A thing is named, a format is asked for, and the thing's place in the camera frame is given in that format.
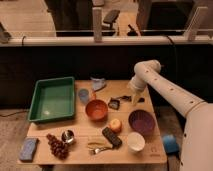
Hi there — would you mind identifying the blue plastic cup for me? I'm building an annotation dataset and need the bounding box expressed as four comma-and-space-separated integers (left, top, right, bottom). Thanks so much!
78, 89, 90, 104

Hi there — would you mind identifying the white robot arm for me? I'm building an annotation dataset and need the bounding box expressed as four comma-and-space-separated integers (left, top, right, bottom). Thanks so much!
129, 60, 213, 171

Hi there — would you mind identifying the yellow banana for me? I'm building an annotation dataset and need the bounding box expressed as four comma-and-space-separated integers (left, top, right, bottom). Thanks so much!
87, 138, 113, 149

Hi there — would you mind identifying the red yellow apple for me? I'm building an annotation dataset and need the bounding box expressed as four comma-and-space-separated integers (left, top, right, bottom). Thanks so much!
109, 119, 122, 133

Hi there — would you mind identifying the black office chair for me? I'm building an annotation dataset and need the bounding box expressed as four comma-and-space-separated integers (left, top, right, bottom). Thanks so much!
103, 10, 120, 29

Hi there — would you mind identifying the black dish brush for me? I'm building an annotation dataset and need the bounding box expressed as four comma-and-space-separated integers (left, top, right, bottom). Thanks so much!
107, 95, 146, 111

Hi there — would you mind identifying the green plastic tray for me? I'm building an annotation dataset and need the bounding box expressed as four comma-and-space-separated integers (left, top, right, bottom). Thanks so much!
28, 77, 75, 124

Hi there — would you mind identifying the small metal cup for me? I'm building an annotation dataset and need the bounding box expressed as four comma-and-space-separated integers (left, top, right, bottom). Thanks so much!
61, 130, 75, 145

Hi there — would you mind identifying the orange bowl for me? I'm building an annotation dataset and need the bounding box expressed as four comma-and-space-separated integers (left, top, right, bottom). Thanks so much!
85, 99, 108, 121

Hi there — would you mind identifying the purple bowl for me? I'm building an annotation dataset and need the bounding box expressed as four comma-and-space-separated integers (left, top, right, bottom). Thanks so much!
128, 110, 155, 135

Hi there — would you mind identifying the bunch of red grapes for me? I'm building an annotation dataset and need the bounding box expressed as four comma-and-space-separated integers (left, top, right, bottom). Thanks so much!
46, 134, 69, 160

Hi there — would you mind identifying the white cup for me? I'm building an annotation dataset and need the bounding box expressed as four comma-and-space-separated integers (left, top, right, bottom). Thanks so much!
127, 132, 145, 153

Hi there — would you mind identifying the blue object on floor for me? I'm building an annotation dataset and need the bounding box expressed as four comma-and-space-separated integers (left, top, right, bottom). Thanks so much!
162, 134, 179, 154

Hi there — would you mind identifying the blue sponge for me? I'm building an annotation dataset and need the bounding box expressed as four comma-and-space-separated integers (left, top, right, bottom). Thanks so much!
19, 138, 39, 162

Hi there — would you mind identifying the white horizontal rail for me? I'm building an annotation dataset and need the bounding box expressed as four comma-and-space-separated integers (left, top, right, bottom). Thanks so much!
0, 35, 213, 47

